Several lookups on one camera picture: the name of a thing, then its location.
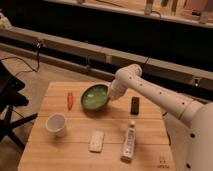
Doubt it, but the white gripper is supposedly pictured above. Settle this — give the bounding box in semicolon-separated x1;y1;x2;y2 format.
107;80;127;100

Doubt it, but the green ceramic bowl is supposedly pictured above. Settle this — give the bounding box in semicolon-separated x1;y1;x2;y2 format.
81;84;109;111

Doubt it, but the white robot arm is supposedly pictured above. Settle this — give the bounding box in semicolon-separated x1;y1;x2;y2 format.
108;64;213;171

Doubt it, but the black rectangular block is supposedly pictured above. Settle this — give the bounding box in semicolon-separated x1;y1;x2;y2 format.
131;97;140;115

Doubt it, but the red chili pepper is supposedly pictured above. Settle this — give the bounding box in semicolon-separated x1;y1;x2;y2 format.
67;93;73;111

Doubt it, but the white plastic bottle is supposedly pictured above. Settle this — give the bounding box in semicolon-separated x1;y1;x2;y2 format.
121;121;136;162

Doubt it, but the white paper cup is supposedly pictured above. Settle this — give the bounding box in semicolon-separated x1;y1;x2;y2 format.
45;114;67;137

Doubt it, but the black office chair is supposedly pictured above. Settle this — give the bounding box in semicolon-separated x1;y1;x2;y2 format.
0;61;38;149

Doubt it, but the black cable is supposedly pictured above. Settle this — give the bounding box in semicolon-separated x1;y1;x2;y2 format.
0;39;44;76

